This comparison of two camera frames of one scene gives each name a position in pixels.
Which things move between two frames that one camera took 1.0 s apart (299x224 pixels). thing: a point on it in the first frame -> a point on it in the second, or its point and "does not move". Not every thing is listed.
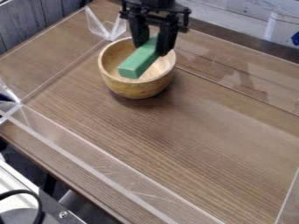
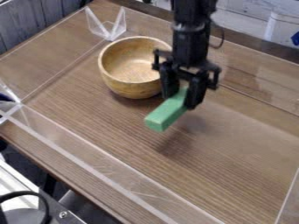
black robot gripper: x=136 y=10 -> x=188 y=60
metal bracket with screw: x=57 y=211 does not move
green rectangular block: x=130 y=68 -> x=160 y=119
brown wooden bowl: x=152 y=80 does not move
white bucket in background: x=281 y=26 does not move
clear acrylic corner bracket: x=106 y=30 does not move
